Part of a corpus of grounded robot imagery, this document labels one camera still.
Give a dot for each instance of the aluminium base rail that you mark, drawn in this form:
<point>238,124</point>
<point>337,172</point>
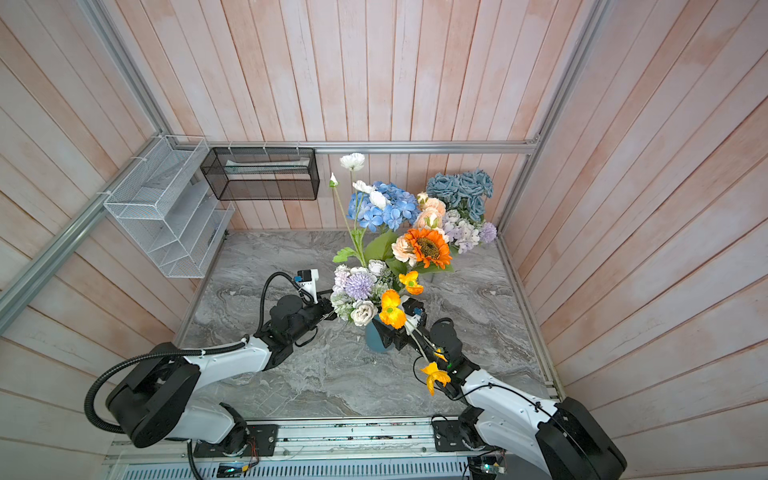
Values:
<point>334,448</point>

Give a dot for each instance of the orange flower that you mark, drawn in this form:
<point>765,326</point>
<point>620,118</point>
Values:
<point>380,249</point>

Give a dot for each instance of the teal blue rose bouquet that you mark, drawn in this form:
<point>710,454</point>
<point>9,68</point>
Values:
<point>466,192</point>

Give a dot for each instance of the pink white hydrangea bouquet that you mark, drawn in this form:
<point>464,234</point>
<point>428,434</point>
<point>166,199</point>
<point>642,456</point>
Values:
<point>463,235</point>

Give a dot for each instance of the teal ceramic vase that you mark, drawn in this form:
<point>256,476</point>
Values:
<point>373,339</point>

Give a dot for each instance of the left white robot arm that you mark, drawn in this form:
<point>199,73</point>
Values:
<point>148,397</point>

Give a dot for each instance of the peach rose stem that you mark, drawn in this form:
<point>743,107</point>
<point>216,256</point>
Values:
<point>426,202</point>

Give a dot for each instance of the white flower stem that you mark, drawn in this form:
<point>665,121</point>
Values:
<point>353,163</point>

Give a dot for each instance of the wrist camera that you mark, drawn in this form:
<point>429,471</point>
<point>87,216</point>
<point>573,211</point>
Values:
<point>306,281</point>
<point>415,314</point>

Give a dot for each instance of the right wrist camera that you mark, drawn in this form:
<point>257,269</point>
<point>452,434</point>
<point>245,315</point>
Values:
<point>415,314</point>

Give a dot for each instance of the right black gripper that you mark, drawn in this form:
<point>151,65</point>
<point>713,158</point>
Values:
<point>391,334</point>

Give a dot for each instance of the blue hydrangea mixed bouquet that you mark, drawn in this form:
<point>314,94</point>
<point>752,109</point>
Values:
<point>382,206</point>

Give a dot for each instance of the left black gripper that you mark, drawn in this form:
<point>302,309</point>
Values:
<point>330,313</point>

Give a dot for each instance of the yellow orange flower stem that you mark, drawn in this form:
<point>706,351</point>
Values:
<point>393,314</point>

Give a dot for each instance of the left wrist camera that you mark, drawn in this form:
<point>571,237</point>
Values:
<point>306,281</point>

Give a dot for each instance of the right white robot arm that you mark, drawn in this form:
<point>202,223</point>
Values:
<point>561,438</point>

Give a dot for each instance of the black mesh basket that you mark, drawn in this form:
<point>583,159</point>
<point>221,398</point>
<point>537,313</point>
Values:
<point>262,173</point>

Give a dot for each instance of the pale peach rose spray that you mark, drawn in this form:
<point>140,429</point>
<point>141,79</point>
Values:
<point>425,244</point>

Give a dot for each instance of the white wire mesh shelf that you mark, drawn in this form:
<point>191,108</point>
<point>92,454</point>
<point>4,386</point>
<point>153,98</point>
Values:
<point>169,209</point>

